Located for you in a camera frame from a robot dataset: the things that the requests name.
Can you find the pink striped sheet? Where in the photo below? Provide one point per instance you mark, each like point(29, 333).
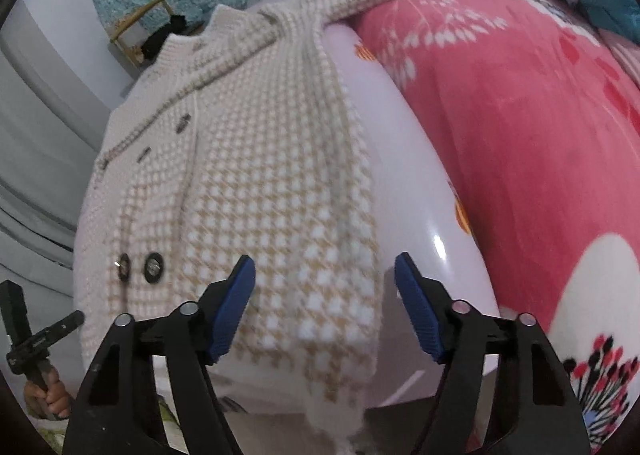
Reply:
point(625, 60)

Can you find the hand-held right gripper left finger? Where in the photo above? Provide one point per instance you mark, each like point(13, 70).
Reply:
point(235, 305)

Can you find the person's left hand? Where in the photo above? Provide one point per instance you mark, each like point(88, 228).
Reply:
point(57, 400)

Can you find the beige houndstooth knit coat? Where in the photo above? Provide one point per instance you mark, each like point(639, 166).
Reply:
point(250, 160)

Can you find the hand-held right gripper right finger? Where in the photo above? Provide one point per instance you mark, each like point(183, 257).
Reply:
point(417, 310)

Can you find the wooden chair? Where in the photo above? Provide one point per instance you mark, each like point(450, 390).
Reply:
point(127, 27)

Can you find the pink floral blanket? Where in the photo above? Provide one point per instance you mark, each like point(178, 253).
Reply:
point(525, 135)

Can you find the white curtain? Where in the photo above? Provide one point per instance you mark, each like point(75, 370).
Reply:
point(40, 135)

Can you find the black bag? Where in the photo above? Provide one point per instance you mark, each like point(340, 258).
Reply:
point(160, 37)

